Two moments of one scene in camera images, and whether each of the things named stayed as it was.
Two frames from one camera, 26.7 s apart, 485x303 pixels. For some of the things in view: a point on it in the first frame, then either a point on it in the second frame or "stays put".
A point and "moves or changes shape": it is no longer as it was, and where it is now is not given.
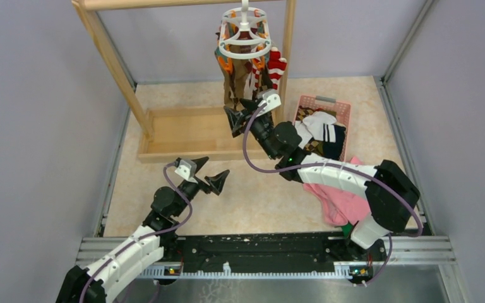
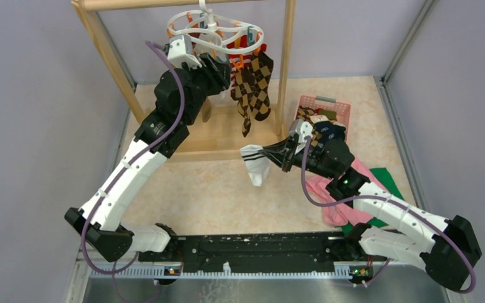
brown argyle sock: (241, 69) moves or changes shape
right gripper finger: (237, 120) -> (278, 156)
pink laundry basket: (341, 112) stays put
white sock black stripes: (321, 125) -> (257, 166)
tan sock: (233, 81) -> (206, 110)
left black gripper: (215, 183) -> (217, 73)
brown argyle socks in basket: (313, 145) stays put
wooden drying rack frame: (192, 134) stays put
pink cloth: (340, 207) stays put
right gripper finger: (251, 105) -> (281, 147)
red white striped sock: (276, 67) -> (237, 61)
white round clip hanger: (244, 33) -> (229, 34)
